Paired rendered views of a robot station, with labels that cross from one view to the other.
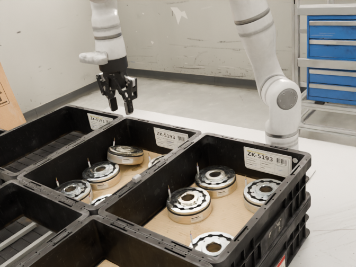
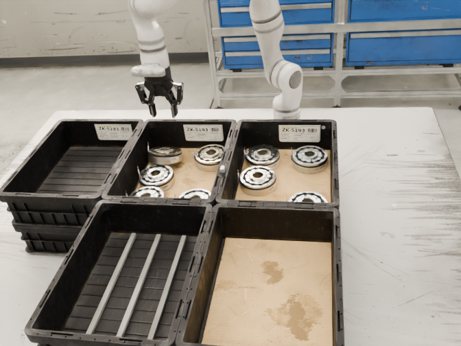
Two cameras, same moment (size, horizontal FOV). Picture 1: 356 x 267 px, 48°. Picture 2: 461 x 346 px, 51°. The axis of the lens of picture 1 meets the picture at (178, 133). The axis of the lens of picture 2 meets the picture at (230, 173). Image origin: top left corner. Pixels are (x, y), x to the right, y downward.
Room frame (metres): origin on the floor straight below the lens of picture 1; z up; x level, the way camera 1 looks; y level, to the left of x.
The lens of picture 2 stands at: (-0.13, 0.58, 1.67)
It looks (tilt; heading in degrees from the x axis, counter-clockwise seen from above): 36 degrees down; 332
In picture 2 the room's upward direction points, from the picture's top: 6 degrees counter-clockwise
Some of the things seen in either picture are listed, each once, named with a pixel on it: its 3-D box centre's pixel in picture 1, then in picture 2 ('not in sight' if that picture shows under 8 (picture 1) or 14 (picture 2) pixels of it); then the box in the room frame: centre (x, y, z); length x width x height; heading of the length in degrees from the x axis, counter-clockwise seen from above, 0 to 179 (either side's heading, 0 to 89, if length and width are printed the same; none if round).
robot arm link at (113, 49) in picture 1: (104, 46); (151, 58); (1.02, 0.15, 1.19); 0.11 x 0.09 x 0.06; 137
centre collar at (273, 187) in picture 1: (266, 189); (309, 154); (0.76, -0.18, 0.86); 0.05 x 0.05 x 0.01
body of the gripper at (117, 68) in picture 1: (114, 71); (158, 79); (1.03, 0.14, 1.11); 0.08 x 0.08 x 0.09
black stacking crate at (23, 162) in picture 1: (50, 151); (82, 170); (1.13, 0.40, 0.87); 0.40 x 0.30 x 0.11; 139
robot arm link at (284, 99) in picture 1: (280, 107); (285, 86); (1.02, -0.29, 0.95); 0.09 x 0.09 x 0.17; 8
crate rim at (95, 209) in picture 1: (114, 157); (175, 158); (0.93, 0.17, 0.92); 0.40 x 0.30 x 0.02; 139
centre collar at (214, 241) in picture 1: (213, 248); (307, 202); (0.60, -0.04, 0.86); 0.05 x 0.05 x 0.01
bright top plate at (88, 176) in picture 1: (100, 171); (156, 174); (0.97, 0.23, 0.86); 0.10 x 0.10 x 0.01
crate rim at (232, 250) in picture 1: (210, 186); (281, 160); (0.73, -0.05, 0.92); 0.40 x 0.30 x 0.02; 139
